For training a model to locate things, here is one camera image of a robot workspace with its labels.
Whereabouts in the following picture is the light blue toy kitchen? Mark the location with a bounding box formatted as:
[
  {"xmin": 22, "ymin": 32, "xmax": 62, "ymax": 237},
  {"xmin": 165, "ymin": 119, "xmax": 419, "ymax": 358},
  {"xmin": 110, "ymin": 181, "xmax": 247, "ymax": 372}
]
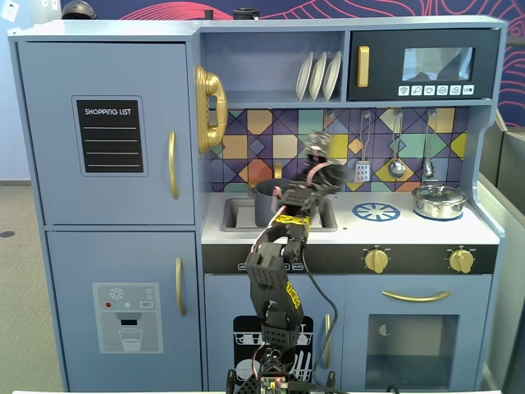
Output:
[{"xmin": 7, "ymin": 15, "xmax": 510, "ymax": 393}]

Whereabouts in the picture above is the metal toy spatula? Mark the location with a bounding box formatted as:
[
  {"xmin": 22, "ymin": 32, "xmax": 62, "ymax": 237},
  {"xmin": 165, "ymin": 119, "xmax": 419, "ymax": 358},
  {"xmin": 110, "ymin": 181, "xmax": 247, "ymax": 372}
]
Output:
[{"xmin": 354, "ymin": 111, "xmax": 372, "ymax": 184}]

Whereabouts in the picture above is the gold oven door handle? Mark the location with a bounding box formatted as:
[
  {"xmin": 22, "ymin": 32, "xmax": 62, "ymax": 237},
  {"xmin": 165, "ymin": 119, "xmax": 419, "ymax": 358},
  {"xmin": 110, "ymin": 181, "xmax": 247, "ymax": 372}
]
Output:
[{"xmin": 381, "ymin": 288, "xmax": 453, "ymax": 304}]

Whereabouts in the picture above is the gold microwave handle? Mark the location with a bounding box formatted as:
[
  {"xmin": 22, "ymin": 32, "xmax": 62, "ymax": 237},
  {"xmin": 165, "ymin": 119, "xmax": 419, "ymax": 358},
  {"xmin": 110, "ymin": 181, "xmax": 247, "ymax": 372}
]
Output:
[{"xmin": 356, "ymin": 45, "xmax": 371, "ymax": 89}]

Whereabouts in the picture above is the black shopping list board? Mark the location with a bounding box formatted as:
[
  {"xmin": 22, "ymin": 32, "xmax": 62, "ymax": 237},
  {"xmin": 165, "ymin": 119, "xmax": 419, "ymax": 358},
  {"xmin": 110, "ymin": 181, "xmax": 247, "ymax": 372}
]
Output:
[{"xmin": 71, "ymin": 94, "xmax": 149, "ymax": 178}]

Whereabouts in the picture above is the dark gray tall pot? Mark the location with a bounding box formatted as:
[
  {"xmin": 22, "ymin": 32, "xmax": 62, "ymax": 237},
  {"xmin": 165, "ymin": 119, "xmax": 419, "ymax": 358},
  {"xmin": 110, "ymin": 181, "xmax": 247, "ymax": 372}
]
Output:
[{"xmin": 253, "ymin": 177, "xmax": 290, "ymax": 229}]

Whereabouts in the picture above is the gray toy sink basin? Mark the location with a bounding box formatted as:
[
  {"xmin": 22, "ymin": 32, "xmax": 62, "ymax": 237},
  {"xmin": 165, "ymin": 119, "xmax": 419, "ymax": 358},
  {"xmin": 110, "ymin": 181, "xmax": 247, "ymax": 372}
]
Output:
[{"xmin": 221, "ymin": 196, "xmax": 339, "ymax": 233}]

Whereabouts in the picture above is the white toy plate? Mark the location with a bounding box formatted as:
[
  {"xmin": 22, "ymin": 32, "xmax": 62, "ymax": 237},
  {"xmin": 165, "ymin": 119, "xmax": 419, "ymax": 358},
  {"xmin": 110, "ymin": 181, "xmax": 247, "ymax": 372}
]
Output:
[
  {"xmin": 308, "ymin": 50, "xmax": 328, "ymax": 102},
  {"xmin": 321, "ymin": 49, "xmax": 343, "ymax": 101},
  {"xmin": 295, "ymin": 50, "xmax": 315, "ymax": 102}
]

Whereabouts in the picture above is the gold fridge door handle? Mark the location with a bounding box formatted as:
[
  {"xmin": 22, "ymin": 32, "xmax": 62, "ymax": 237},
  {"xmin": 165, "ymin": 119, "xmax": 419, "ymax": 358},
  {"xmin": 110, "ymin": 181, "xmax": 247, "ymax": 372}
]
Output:
[{"xmin": 167, "ymin": 131, "xmax": 180, "ymax": 200}]

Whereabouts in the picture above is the small wrist camera board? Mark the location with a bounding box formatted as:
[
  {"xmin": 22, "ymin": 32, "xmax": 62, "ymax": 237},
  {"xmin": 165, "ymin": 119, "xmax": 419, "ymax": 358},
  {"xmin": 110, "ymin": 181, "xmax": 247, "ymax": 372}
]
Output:
[{"xmin": 307, "ymin": 130, "xmax": 333, "ymax": 157}]

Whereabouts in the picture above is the gray desk divider panel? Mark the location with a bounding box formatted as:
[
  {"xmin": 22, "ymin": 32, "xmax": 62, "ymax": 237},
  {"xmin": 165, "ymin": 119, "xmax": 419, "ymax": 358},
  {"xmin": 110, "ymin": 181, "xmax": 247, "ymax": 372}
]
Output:
[{"xmin": 475, "ymin": 109, "xmax": 525, "ymax": 394}]

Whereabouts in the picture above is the gold stove knob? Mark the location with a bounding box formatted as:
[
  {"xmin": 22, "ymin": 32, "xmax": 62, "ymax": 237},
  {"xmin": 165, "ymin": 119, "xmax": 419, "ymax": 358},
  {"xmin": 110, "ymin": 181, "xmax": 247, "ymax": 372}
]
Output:
[
  {"xmin": 446, "ymin": 245, "xmax": 477, "ymax": 275},
  {"xmin": 363, "ymin": 245, "xmax": 391, "ymax": 274}
]

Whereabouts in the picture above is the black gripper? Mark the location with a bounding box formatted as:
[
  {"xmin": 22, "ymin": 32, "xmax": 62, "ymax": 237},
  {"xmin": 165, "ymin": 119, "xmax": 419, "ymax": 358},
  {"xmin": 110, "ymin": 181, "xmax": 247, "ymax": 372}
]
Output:
[{"xmin": 304, "ymin": 162, "xmax": 349, "ymax": 198}]

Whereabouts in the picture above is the metal toy ladle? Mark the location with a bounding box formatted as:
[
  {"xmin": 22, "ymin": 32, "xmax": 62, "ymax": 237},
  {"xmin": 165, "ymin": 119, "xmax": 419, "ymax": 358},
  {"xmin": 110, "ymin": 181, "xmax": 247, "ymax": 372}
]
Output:
[{"xmin": 387, "ymin": 110, "xmax": 406, "ymax": 180}]

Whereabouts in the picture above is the black helmet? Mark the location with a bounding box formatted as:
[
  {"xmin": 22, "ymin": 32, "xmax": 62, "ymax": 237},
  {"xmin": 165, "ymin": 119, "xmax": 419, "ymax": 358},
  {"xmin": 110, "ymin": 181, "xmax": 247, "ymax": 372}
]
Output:
[{"xmin": 61, "ymin": 0, "xmax": 98, "ymax": 21}]

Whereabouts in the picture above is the white wall socket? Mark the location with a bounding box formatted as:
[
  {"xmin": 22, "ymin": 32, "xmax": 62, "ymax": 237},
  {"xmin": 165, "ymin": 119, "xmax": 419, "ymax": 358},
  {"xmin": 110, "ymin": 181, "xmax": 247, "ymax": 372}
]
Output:
[{"xmin": 0, "ymin": 0, "xmax": 21, "ymax": 23}]

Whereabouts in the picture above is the gold toy telephone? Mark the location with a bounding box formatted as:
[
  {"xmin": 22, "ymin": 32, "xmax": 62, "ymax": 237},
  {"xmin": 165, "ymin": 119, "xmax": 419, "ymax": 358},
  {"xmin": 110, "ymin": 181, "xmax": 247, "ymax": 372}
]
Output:
[{"xmin": 194, "ymin": 64, "xmax": 229, "ymax": 155}]

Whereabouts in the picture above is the small metal toy spoon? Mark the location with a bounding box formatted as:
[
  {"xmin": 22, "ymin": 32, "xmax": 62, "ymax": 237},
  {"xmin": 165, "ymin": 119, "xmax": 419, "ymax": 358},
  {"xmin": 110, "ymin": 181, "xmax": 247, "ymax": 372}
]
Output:
[{"xmin": 422, "ymin": 109, "xmax": 437, "ymax": 180}]

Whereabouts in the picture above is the black looped cable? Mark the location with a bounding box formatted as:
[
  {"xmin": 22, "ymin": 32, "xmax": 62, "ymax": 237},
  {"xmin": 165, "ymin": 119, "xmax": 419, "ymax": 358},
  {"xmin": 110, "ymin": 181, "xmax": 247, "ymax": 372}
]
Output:
[{"xmin": 300, "ymin": 241, "xmax": 339, "ymax": 371}]

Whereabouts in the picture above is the shiny steel pot with lid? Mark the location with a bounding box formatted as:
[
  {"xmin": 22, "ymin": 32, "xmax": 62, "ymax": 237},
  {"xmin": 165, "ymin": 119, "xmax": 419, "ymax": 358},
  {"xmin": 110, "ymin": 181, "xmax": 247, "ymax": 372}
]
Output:
[{"xmin": 411, "ymin": 183, "xmax": 469, "ymax": 220}]

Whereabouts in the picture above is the black toy microwave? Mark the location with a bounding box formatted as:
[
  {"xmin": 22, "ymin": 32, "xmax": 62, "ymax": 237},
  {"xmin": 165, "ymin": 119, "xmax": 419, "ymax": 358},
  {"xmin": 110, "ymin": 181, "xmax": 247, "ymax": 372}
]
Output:
[{"xmin": 347, "ymin": 28, "xmax": 502, "ymax": 102}]

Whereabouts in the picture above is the gold dishwasher door handle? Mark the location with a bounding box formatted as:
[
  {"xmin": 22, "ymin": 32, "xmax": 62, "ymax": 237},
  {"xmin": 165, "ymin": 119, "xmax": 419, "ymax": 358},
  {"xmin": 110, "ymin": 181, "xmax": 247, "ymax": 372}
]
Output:
[{"xmin": 323, "ymin": 313, "xmax": 333, "ymax": 369}]

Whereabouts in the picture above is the gold freezer door handle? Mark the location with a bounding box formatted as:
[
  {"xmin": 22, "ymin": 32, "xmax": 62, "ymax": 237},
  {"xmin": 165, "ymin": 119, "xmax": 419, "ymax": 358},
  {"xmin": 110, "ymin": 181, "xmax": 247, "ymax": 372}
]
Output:
[{"xmin": 175, "ymin": 256, "xmax": 188, "ymax": 318}]

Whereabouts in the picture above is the dark gray pot lid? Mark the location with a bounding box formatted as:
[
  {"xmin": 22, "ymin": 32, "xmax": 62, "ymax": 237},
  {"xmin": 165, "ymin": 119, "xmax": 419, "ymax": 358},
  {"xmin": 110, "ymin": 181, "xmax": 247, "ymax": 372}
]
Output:
[{"xmin": 322, "ymin": 162, "xmax": 355, "ymax": 193}]

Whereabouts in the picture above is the red and black arm base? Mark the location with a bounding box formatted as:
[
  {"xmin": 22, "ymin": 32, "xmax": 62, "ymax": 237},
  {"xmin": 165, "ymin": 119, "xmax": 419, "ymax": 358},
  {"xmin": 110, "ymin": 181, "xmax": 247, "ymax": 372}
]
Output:
[{"xmin": 226, "ymin": 344, "xmax": 338, "ymax": 394}]

